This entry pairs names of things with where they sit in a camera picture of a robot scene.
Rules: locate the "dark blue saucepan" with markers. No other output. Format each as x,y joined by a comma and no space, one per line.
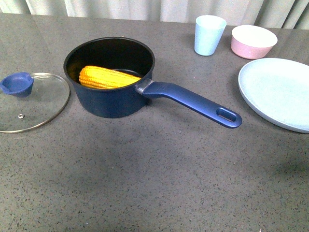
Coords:
135,58

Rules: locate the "yellow corn cob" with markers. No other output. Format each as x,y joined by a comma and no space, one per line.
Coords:
103,78

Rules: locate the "light blue cup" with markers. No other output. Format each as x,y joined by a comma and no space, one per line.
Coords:
208,32

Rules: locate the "pink bowl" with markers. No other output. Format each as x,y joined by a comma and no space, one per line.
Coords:
252,42

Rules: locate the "glass lid blue knob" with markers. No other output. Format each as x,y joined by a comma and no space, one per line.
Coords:
29,100

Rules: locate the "light blue plate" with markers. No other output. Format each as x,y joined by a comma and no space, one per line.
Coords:
277,90

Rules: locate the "white curtain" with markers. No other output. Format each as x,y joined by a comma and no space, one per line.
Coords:
286,14

